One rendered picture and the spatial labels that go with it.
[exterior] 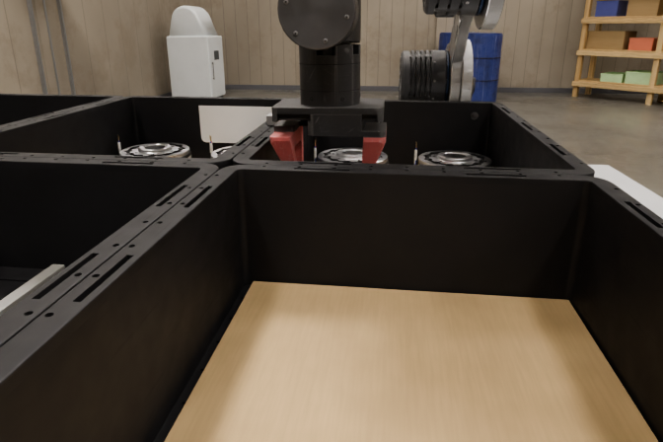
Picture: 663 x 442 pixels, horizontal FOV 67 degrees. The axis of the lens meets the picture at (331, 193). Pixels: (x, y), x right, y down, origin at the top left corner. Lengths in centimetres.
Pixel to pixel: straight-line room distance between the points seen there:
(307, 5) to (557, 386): 30
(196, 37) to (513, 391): 724
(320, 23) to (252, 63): 857
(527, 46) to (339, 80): 857
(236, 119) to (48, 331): 64
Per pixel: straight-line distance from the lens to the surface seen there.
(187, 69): 755
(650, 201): 121
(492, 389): 34
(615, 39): 860
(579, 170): 44
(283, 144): 47
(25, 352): 21
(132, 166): 44
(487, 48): 737
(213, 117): 84
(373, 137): 45
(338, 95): 46
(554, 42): 911
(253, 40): 893
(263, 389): 33
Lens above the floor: 104
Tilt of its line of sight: 18 degrees down
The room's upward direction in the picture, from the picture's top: straight up
